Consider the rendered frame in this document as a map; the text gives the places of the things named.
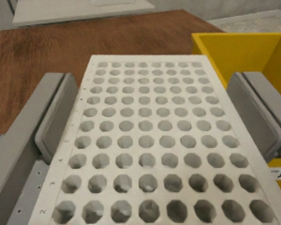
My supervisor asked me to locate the yellow open-top bin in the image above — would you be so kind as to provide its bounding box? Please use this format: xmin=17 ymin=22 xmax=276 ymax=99
xmin=190 ymin=33 xmax=281 ymax=189

